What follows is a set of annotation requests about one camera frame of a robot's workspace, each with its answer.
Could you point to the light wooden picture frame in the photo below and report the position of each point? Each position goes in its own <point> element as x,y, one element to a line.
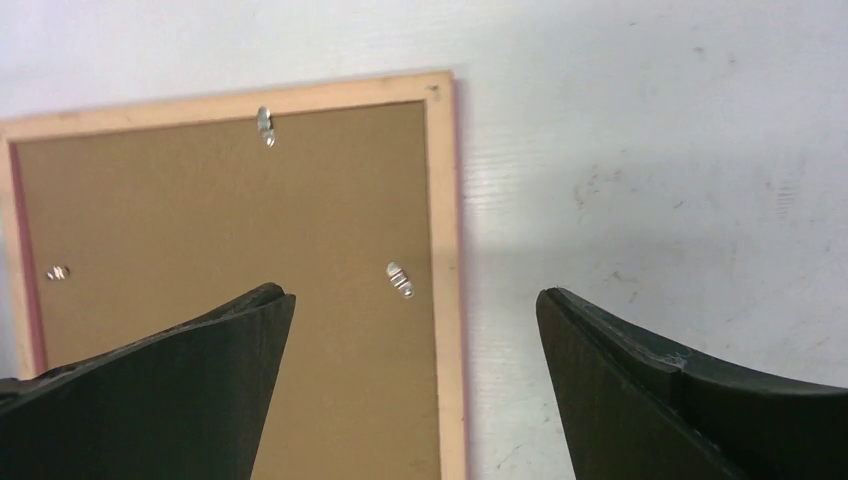
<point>435,90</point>

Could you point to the brown frame backing board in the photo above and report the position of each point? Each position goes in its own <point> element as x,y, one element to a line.
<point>135,232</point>

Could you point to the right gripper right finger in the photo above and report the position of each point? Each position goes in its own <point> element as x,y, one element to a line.
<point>637,405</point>

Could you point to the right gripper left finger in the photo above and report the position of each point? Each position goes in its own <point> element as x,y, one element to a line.
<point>189,402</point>

